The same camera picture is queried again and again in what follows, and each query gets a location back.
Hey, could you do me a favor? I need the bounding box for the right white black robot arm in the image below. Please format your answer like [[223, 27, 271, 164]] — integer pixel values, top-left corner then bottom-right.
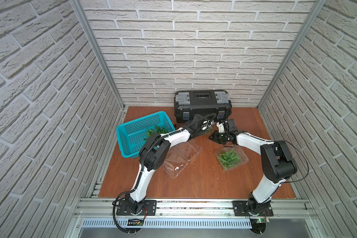
[[209, 119, 297, 216]]

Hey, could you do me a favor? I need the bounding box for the clear clamshell container with peppers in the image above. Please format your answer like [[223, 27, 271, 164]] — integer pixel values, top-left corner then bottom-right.
[[163, 140, 202, 179]]

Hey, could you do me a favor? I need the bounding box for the clear pepper container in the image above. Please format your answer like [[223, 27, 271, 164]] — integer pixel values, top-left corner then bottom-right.
[[205, 128, 226, 146], [216, 146, 249, 171]]

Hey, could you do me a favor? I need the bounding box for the aluminium front rail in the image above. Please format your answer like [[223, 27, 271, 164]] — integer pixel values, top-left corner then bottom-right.
[[73, 198, 317, 219]]

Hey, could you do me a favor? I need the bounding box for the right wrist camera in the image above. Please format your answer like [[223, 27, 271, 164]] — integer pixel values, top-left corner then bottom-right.
[[216, 122, 225, 133]]

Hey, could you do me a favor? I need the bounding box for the teal plastic perforated basket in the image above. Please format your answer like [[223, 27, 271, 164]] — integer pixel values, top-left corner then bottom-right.
[[117, 111, 175, 158]]

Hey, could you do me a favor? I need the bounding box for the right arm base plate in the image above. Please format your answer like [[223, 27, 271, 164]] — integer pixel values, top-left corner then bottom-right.
[[232, 200, 274, 217]]

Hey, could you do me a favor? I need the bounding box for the black grey toolbox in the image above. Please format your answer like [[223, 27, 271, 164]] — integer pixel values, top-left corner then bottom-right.
[[174, 89, 232, 123]]

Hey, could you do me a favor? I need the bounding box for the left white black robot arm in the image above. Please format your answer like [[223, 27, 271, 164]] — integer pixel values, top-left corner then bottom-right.
[[119, 113, 217, 215]]

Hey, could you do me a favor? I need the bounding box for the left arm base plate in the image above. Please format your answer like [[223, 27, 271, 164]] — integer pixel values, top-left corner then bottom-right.
[[116, 200, 157, 216]]

